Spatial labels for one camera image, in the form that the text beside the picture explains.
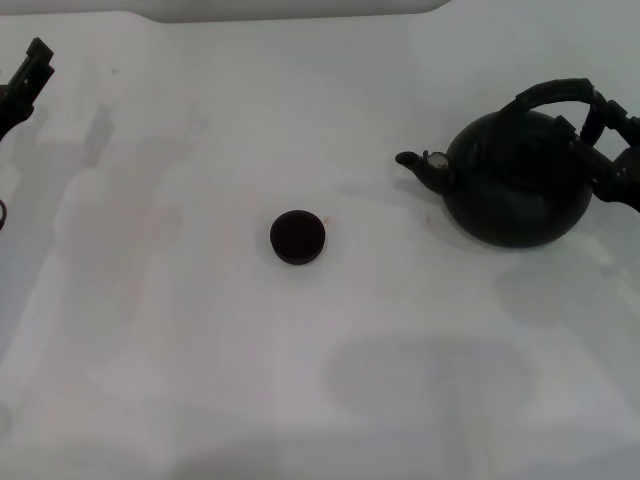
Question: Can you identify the black round teapot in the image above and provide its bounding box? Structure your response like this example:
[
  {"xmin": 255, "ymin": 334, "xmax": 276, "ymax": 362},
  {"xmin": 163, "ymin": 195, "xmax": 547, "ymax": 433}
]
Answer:
[{"xmin": 394, "ymin": 77, "xmax": 609, "ymax": 249}]

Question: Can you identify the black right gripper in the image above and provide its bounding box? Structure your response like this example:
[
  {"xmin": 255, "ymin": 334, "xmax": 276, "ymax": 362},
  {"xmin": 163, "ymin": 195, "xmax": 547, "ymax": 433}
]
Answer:
[{"xmin": 569, "ymin": 98, "xmax": 640, "ymax": 214}]

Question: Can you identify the dark round teacup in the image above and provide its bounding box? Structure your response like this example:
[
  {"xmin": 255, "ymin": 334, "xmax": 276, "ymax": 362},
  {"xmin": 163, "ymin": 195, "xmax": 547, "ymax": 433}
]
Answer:
[{"xmin": 269, "ymin": 209, "xmax": 327, "ymax": 267}]

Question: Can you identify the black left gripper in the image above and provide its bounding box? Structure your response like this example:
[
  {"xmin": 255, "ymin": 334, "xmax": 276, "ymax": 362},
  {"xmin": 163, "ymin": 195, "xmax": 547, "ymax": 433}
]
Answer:
[{"xmin": 0, "ymin": 37, "xmax": 56, "ymax": 142}]

